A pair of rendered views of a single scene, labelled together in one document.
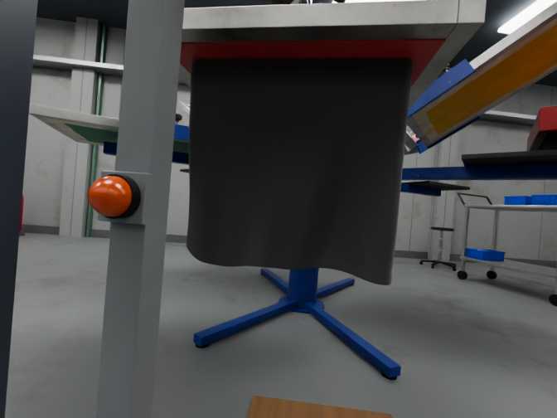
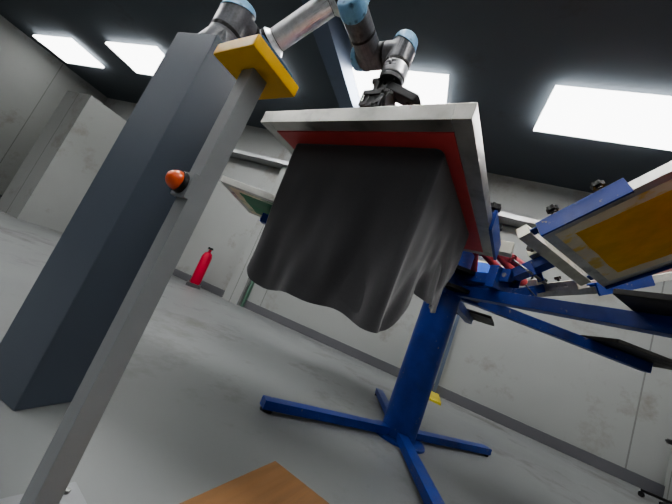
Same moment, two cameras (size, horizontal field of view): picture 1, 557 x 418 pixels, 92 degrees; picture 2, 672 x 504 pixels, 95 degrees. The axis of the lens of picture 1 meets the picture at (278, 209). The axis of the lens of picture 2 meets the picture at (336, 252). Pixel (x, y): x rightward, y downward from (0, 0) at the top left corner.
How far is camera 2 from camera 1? 0.41 m
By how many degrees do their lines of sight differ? 27
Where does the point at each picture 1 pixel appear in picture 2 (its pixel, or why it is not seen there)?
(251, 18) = (322, 116)
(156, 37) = (228, 114)
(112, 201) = (172, 178)
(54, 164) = (241, 238)
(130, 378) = (146, 277)
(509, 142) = not seen: outside the picture
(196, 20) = (293, 117)
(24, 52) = not seen: hidden behind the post
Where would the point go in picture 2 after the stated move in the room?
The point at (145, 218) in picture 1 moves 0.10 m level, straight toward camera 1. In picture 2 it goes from (186, 194) to (159, 172)
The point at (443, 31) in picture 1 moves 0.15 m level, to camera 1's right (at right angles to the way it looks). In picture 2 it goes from (445, 125) to (532, 133)
